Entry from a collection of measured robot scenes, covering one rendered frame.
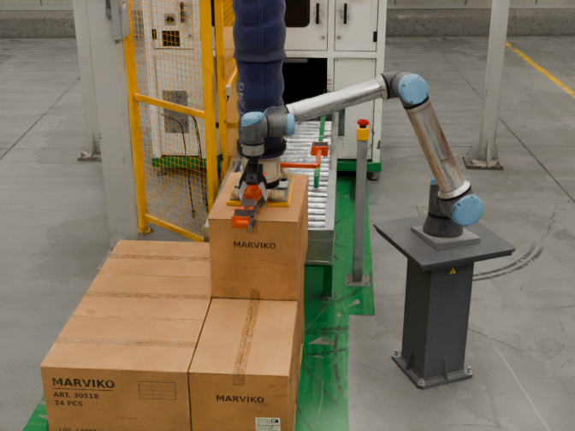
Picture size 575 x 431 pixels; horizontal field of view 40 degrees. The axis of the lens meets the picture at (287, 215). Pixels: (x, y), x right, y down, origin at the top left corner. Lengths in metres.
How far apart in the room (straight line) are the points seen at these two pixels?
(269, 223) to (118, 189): 1.79
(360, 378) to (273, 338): 0.85
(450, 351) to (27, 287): 2.61
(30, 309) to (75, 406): 1.59
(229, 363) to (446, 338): 1.25
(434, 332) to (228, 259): 1.09
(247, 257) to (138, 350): 0.64
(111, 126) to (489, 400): 2.68
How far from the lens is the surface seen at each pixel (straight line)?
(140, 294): 3.79
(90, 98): 7.25
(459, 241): 3.78
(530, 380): 4.27
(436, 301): 3.89
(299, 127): 6.16
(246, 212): 3.20
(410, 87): 3.37
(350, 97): 3.46
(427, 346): 4.00
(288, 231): 3.51
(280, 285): 3.63
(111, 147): 5.01
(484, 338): 4.55
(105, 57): 4.86
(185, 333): 3.46
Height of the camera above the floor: 2.34
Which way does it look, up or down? 23 degrees down
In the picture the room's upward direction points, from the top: straight up
